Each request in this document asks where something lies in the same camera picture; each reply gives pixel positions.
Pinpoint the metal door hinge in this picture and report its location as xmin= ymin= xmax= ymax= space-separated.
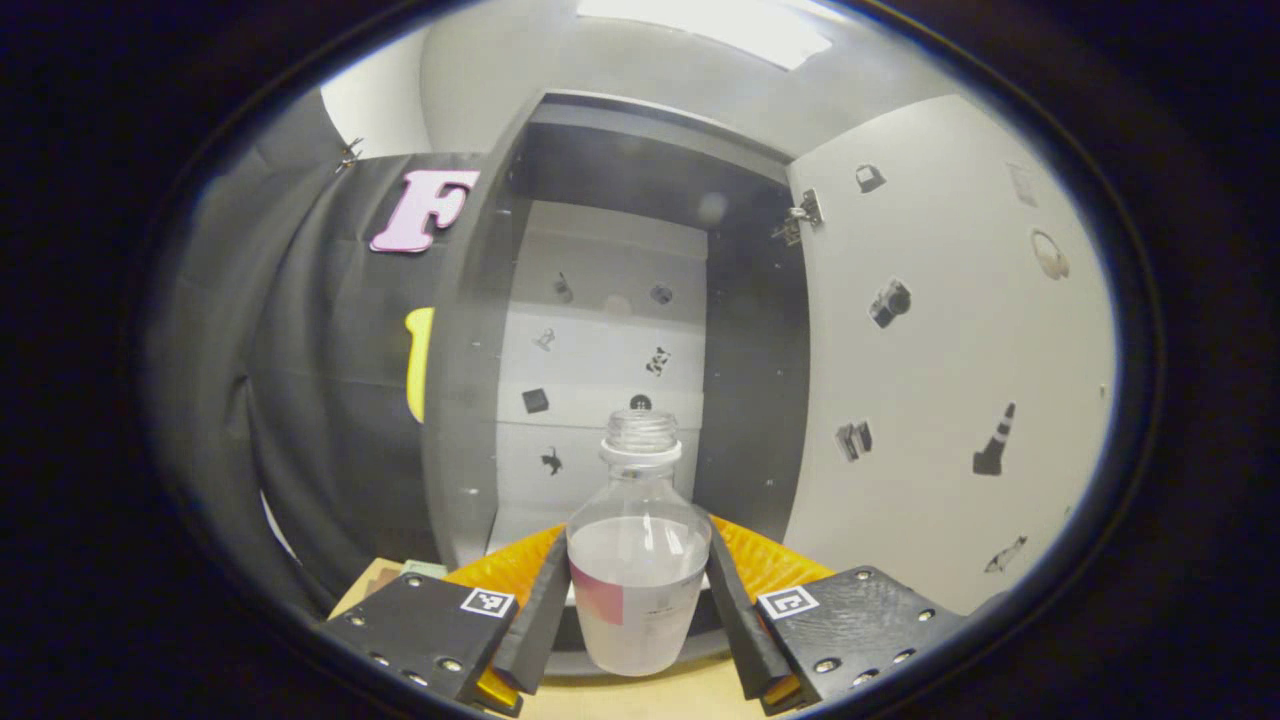
xmin=770 ymin=190 xmax=824 ymax=246

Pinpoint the clear plastic bottle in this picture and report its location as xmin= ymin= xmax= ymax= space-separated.
xmin=565 ymin=408 xmax=713 ymax=678

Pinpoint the black backdrop cloth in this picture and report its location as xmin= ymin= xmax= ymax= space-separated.
xmin=150 ymin=90 xmax=481 ymax=621

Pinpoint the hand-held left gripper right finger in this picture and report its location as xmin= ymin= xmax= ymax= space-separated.
xmin=703 ymin=512 xmax=969 ymax=716

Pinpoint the dark grey cabinet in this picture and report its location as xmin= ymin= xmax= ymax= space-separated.
xmin=420 ymin=90 xmax=813 ymax=676

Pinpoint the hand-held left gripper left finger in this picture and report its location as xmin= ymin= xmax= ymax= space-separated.
xmin=322 ymin=523 xmax=573 ymax=719

